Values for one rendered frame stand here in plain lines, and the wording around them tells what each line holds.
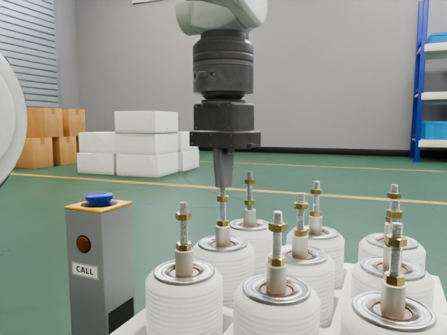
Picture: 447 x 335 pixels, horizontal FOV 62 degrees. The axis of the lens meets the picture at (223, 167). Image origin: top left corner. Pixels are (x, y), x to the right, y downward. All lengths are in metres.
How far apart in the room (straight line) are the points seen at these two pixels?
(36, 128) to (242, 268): 3.77
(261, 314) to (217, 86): 0.29
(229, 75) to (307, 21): 5.28
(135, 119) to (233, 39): 2.64
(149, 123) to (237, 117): 2.56
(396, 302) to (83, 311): 0.43
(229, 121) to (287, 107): 5.14
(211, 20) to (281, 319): 0.38
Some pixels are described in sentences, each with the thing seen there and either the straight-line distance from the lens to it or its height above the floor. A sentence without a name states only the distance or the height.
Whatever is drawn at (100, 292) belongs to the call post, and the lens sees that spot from 0.59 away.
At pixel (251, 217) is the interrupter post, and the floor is 0.27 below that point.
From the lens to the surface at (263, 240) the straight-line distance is 0.65.
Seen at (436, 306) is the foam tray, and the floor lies 0.18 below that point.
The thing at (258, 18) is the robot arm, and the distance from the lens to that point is 0.54.
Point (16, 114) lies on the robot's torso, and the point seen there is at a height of 0.44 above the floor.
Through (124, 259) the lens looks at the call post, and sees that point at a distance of 0.60.
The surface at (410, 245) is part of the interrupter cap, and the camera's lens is 0.63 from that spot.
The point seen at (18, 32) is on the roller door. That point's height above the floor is 1.79.
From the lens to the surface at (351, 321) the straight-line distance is 0.40.
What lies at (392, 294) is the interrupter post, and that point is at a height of 0.27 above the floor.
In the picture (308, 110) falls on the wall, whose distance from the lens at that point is 5.59.
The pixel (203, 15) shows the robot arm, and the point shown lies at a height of 0.58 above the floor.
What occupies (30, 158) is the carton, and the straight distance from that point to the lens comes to 4.07.
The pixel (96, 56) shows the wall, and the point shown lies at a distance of 7.32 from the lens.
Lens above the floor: 0.43
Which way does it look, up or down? 7 degrees down
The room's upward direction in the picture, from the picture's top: straight up
